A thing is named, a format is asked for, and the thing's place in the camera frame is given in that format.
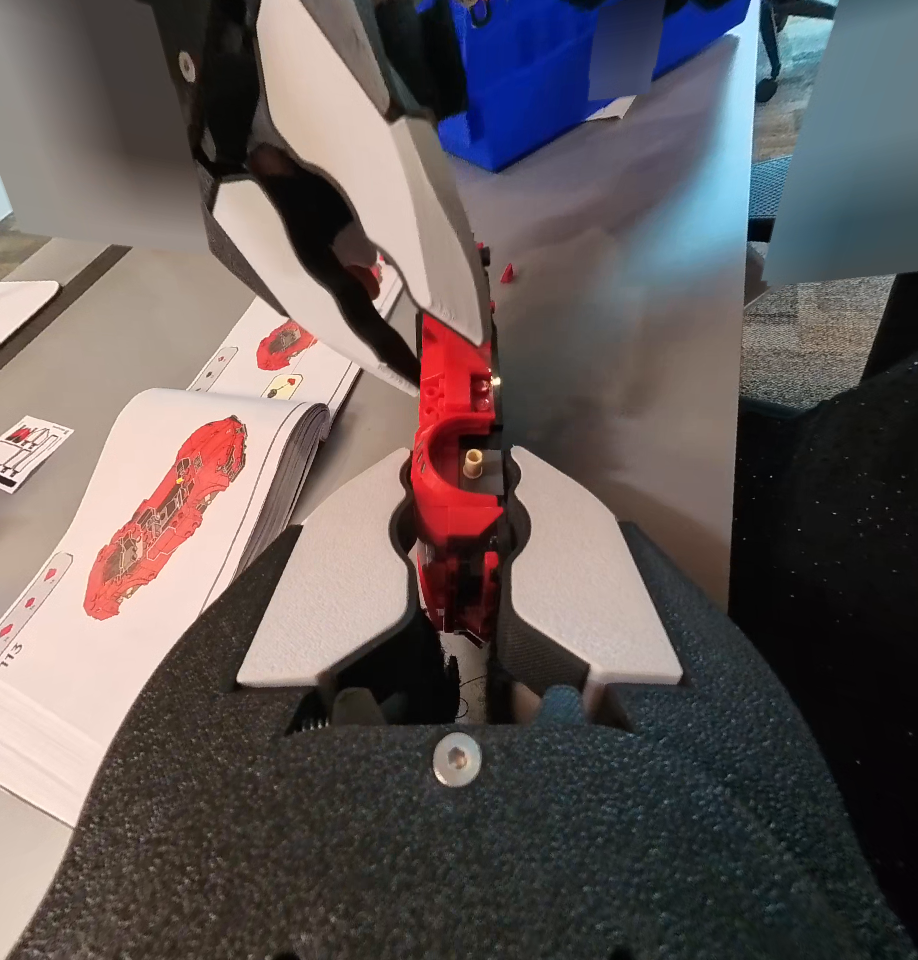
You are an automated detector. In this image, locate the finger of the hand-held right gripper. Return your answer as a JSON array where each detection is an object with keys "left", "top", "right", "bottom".
[
  {"left": 211, "top": 178, "right": 422, "bottom": 395},
  {"left": 256, "top": 0, "right": 492, "bottom": 348}
]

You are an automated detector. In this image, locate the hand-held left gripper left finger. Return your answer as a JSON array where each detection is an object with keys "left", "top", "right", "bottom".
[{"left": 236, "top": 447, "right": 422, "bottom": 690}]

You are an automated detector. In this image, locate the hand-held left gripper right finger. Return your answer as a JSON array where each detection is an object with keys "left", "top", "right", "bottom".
[{"left": 495, "top": 444, "right": 686, "bottom": 712}]

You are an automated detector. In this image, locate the red lego car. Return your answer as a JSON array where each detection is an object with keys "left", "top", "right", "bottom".
[{"left": 412, "top": 238, "right": 514, "bottom": 651}]

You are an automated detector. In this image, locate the lego instruction booklet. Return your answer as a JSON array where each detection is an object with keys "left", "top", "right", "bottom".
[{"left": 0, "top": 255, "right": 403, "bottom": 826}]

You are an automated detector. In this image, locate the blue plastic bin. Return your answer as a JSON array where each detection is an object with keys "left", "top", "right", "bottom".
[{"left": 417, "top": 0, "right": 752, "bottom": 174}]

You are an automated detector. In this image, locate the white rounded pad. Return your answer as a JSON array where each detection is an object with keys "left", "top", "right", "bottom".
[{"left": 0, "top": 280, "right": 61, "bottom": 365}]

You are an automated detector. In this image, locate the white sticker sheet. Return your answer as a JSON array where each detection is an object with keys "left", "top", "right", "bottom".
[{"left": 0, "top": 414, "right": 76, "bottom": 494}]

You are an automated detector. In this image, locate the office chair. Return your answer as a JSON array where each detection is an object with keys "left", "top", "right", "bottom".
[{"left": 749, "top": 156, "right": 918, "bottom": 380}]

